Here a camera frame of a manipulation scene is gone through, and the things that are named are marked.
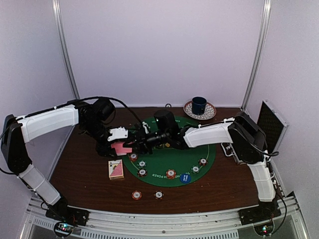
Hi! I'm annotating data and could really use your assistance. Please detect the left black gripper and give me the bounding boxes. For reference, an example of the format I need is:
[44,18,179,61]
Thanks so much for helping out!
[82,119,118,159]

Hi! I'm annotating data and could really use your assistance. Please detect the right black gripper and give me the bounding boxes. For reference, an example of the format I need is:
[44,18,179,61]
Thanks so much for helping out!
[126,126,170,154]

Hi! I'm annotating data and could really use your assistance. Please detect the orange chips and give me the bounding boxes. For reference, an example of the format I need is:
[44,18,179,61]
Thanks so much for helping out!
[166,169,176,179]
[129,153,138,162]

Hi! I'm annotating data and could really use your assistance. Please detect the green chips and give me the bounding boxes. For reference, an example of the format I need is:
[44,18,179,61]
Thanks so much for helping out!
[138,160,147,168]
[191,165,200,174]

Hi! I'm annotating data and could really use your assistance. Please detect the dark chips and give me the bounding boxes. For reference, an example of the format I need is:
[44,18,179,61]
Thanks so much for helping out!
[198,158,208,166]
[137,169,148,177]

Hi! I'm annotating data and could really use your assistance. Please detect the orange poker chip stack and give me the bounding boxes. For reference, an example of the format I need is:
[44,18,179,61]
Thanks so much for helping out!
[132,190,142,200]

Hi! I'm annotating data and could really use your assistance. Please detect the dark red poker chip stack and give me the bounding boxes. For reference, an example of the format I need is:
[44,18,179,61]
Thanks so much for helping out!
[154,190,164,200]

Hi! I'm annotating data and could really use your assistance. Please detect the blue small blind button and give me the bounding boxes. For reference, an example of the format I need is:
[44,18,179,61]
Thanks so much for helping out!
[179,173,191,184]

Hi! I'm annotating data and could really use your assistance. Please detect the red backed card deck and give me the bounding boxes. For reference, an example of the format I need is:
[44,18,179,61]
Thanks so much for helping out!
[111,142,133,156]

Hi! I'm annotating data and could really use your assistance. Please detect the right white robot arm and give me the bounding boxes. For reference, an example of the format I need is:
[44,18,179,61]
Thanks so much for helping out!
[126,110,279,220]

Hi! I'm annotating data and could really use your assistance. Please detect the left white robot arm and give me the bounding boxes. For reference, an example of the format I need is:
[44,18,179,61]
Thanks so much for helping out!
[1,97,128,221]

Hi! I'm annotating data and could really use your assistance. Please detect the round green poker mat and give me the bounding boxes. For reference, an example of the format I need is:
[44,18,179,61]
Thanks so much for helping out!
[120,115,216,187]

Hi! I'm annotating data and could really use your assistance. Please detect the dark blue mug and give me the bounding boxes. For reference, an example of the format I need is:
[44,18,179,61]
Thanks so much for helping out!
[191,96,207,115]

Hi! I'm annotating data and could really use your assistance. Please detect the patterned ceramic saucer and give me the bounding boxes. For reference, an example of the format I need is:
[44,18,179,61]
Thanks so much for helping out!
[183,101,216,120]

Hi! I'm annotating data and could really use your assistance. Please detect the aluminium poker chip case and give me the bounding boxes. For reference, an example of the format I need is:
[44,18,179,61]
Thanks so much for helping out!
[221,100,290,165]

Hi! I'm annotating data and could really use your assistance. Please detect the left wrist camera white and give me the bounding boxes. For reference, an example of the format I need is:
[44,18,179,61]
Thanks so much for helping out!
[108,127,129,142]

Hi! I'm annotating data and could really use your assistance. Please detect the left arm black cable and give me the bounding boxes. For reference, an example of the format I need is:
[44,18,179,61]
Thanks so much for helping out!
[67,96,143,125]

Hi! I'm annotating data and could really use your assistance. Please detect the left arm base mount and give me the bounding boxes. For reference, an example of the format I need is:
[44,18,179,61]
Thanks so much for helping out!
[45,207,90,226]

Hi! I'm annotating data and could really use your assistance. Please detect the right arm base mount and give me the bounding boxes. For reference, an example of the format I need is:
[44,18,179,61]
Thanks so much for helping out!
[238,206,282,225]

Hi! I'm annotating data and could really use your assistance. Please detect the left aluminium frame post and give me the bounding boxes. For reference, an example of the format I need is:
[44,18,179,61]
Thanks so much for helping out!
[51,0,84,114]

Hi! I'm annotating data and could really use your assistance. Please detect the aluminium frame post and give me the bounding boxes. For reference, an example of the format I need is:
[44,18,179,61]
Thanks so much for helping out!
[51,0,84,114]
[241,0,272,112]

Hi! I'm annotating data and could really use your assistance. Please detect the front aluminium rail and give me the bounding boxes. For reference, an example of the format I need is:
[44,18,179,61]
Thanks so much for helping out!
[18,196,310,239]

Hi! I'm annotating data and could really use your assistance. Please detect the right aluminium frame post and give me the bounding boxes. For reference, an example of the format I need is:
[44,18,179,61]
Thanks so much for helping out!
[241,0,272,112]

